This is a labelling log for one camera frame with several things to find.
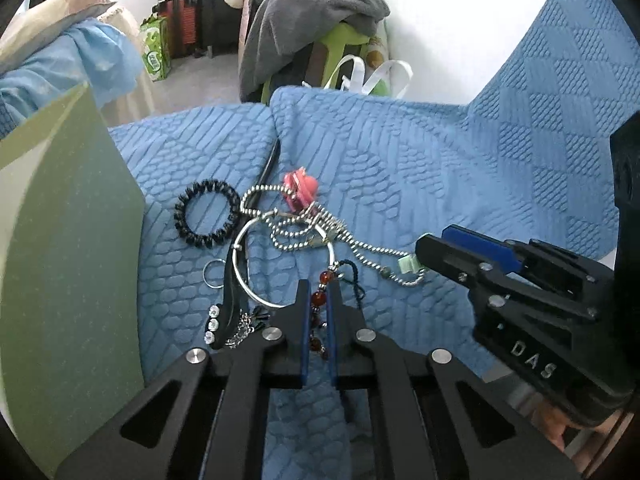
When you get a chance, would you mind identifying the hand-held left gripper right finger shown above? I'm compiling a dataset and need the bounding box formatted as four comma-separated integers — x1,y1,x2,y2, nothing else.
327,280,583,480

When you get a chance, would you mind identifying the green plastic stool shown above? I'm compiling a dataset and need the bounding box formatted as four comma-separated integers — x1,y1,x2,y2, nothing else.
262,22,381,106

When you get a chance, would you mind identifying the small silver key ring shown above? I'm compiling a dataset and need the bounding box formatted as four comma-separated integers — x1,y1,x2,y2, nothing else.
202,258,232,288

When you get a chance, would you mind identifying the beige pillow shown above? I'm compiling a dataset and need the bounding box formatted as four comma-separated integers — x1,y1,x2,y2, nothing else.
0,0,118,61

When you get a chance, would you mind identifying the silver bangle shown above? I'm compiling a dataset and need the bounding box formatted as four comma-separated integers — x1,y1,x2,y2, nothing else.
232,212,337,308

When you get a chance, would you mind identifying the black hair stick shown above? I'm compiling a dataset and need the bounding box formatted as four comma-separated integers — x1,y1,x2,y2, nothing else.
245,139,282,221

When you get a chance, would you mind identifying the pink rose hair clip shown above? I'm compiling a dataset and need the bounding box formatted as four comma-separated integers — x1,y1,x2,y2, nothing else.
282,170,319,212

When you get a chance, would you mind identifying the red suitcase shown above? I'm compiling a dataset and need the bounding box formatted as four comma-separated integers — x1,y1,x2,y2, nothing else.
160,0,203,58

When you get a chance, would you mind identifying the black rhinestone hair clip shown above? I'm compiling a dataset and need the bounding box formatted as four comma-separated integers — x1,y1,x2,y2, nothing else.
204,240,251,350

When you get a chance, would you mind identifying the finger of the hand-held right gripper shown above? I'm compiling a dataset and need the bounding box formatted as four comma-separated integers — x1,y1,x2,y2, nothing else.
442,224,617,312
415,232,599,322

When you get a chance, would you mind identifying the dark bead string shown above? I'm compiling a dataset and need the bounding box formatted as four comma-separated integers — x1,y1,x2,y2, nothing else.
334,258,367,311

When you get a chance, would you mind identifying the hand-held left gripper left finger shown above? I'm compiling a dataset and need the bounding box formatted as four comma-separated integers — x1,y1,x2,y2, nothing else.
55,279,310,480

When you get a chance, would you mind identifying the silver charm chain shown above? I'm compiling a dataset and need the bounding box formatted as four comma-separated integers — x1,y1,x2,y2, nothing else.
227,310,271,348

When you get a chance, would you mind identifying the green cardboard box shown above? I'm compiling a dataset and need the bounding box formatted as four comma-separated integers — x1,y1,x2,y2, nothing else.
0,82,147,478

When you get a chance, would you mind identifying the silver ball chain necklace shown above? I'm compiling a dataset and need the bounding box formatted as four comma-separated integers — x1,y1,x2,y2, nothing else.
240,182,428,288

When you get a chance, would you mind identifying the black spiral hair tie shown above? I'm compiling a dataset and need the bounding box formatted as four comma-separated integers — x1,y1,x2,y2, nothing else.
173,178,242,249

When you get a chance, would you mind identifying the black suitcase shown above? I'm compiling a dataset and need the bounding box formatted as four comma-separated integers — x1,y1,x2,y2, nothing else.
200,0,241,56

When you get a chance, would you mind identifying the beige lace bed skirt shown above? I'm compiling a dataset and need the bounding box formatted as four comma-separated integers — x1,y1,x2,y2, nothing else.
97,7,156,126

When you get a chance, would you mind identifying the person's right hand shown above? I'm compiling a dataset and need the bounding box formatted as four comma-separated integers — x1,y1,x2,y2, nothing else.
537,396,622,467

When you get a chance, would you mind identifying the blue textured sofa cover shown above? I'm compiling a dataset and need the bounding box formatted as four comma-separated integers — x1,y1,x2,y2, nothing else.
100,0,640,480

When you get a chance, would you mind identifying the grey towel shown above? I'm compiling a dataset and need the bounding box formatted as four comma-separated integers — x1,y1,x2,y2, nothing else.
239,0,391,103

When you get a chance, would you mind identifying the light blue blanket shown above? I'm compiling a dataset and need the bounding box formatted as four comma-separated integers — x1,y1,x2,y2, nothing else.
0,20,143,138

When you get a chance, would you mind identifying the green tissue carton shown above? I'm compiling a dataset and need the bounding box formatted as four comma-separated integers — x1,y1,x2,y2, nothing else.
140,14,172,82

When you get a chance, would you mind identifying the red bead bracelet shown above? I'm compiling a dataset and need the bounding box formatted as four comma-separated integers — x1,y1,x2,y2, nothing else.
310,270,335,361

